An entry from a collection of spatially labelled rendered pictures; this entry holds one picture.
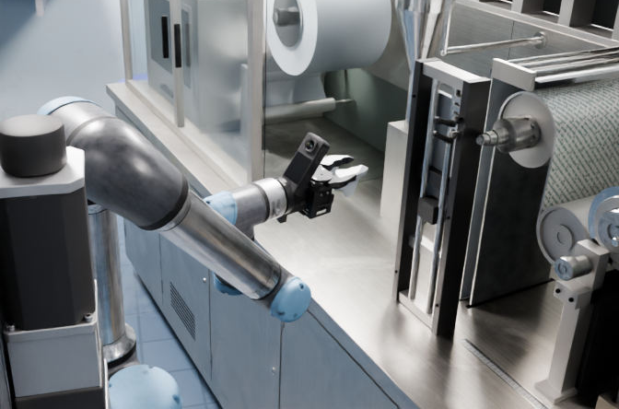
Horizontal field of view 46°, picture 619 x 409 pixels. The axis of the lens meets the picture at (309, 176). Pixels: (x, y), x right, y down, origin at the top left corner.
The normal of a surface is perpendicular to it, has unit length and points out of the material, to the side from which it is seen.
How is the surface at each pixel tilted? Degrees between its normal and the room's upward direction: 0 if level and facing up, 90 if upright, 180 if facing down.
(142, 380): 7
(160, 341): 0
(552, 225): 90
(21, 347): 90
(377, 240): 0
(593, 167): 92
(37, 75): 90
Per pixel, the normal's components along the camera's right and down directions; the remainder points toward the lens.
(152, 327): 0.04, -0.91
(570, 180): 0.48, 0.41
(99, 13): 0.26, 0.40
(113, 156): 0.20, -0.22
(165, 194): 0.65, 0.11
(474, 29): -0.87, 0.17
